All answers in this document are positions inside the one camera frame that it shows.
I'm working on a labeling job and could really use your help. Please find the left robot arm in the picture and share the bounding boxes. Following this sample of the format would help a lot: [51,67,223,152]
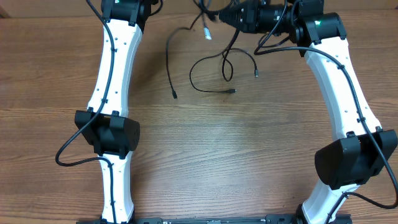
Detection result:
[75,0,155,223]

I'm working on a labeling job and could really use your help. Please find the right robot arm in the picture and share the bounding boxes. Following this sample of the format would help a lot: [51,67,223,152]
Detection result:
[218,0,397,223]

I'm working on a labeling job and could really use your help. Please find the black thin USB cable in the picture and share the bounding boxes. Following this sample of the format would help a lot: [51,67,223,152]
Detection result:
[188,27,260,94]

